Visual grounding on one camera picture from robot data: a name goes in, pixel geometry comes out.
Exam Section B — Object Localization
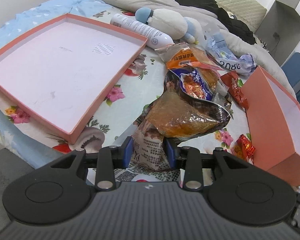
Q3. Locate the grey newspaper print snack packet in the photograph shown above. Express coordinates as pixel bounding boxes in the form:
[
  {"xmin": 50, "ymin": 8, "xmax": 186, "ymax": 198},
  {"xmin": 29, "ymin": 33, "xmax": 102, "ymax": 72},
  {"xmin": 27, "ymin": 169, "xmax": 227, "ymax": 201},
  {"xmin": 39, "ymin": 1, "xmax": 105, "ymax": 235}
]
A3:
[{"xmin": 132, "ymin": 119, "xmax": 170, "ymax": 171}]

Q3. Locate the brown translucent snack packet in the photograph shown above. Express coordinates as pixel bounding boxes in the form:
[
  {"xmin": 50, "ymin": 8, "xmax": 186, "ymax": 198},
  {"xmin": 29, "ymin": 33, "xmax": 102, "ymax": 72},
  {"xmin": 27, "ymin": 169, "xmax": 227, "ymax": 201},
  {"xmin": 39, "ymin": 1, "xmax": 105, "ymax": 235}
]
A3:
[{"xmin": 146, "ymin": 89, "xmax": 230, "ymax": 140}]

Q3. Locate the orange snack packet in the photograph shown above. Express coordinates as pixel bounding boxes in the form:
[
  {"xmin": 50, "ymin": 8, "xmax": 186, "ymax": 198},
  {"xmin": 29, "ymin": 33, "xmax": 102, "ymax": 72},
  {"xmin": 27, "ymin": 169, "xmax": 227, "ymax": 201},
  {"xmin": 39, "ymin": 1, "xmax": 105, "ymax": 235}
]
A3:
[{"xmin": 155, "ymin": 42, "xmax": 222, "ymax": 71}]

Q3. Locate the small red candy wrapper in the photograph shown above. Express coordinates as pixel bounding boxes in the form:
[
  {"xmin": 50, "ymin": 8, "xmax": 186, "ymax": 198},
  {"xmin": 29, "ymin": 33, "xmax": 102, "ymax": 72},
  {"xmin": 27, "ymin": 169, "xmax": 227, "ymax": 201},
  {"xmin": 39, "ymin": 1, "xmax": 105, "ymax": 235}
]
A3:
[{"xmin": 236, "ymin": 134, "xmax": 256, "ymax": 164}]

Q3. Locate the blue purple snack packet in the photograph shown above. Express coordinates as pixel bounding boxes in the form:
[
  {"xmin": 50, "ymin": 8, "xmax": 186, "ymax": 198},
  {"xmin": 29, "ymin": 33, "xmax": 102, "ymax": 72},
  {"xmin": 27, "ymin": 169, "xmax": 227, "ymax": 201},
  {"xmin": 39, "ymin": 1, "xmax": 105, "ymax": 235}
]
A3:
[{"xmin": 170, "ymin": 66, "xmax": 219, "ymax": 101}]

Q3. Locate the dark red snack packet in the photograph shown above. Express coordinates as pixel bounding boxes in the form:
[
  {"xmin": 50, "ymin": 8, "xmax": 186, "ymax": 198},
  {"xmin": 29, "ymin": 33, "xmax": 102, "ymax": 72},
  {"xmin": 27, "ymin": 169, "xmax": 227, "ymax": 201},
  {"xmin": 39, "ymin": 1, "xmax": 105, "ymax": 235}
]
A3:
[{"xmin": 221, "ymin": 71, "xmax": 249, "ymax": 110}]

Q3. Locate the pink shallow box lid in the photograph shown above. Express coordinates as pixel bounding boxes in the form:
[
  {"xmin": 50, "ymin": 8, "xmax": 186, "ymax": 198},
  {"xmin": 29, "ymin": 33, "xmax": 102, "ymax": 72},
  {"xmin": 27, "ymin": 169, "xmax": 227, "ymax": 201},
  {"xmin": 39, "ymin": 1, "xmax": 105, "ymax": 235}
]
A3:
[{"xmin": 0, "ymin": 14, "xmax": 147, "ymax": 143}]

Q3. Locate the pink deep cardboard box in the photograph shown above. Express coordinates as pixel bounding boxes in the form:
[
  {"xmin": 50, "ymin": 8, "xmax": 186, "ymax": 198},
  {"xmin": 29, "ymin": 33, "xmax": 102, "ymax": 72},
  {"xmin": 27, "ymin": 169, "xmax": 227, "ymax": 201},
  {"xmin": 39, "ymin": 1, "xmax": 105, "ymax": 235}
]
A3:
[{"xmin": 242, "ymin": 67, "xmax": 300, "ymax": 186}]

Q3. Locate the crumpled blue white plastic bag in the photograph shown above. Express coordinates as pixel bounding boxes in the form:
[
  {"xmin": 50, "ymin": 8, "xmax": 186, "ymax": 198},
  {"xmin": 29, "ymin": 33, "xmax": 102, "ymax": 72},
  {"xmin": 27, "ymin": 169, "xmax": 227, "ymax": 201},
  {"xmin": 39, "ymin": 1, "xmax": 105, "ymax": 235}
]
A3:
[{"xmin": 203, "ymin": 23, "xmax": 256, "ymax": 76}]

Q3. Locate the white spray bottle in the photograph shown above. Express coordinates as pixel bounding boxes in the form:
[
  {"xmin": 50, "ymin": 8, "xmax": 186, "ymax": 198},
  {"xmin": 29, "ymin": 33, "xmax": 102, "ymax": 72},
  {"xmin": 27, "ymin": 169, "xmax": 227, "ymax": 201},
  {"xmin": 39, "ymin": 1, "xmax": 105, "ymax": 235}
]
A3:
[{"xmin": 110, "ymin": 14, "xmax": 174, "ymax": 50}]

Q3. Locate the white blue plush toy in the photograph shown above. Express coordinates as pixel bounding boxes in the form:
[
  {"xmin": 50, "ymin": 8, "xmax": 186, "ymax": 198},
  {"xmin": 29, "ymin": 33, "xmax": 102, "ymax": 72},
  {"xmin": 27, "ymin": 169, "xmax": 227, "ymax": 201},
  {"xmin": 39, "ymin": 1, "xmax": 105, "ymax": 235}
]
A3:
[{"xmin": 135, "ymin": 7, "xmax": 203, "ymax": 44}]

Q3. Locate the grey duvet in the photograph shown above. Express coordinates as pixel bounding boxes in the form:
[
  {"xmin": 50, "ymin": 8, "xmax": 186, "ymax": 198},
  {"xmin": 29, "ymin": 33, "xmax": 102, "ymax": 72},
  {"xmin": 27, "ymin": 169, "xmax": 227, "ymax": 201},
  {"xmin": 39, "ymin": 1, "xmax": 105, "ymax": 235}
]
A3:
[{"xmin": 102, "ymin": 0, "xmax": 296, "ymax": 97}]

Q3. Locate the black clothing pile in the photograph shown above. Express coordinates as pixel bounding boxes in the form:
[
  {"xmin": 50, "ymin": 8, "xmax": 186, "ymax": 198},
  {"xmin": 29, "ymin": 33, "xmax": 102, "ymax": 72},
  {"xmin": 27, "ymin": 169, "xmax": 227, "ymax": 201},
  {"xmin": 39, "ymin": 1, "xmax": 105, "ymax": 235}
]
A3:
[{"xmin": 175, "ymin": 0, "xmax": 256, "ymax": 45}]

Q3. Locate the grey bedside shelf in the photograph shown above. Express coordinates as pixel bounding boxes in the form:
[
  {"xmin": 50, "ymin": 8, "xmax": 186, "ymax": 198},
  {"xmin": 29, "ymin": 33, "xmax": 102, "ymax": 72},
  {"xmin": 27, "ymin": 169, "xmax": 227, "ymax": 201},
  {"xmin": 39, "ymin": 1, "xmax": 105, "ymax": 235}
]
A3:
[{"xmin": 256, "ymin": 0, "xmax": 300, "ymax": 66}]

